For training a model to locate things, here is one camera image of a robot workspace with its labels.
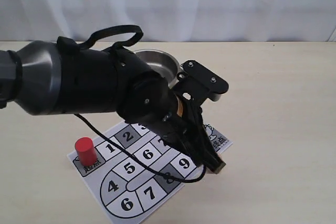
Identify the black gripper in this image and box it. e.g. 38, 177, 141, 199
151, 96, 222, 170

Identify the wooden die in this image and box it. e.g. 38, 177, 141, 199
211, 161, 226, 174

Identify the red cylinder game piece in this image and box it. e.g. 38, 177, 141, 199
75, 137, 97, 166

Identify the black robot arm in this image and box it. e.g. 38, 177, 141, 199
1, 38, 228, 173

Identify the stainless steel round bowl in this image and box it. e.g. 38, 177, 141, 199
134, 49, 181, 88

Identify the white curtain backdrop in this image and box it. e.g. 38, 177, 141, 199
1, 0, 335, 41

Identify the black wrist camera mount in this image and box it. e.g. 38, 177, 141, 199
172, 60, 229, 106

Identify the black cable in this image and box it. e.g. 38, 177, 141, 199
73, 24, 207, 184

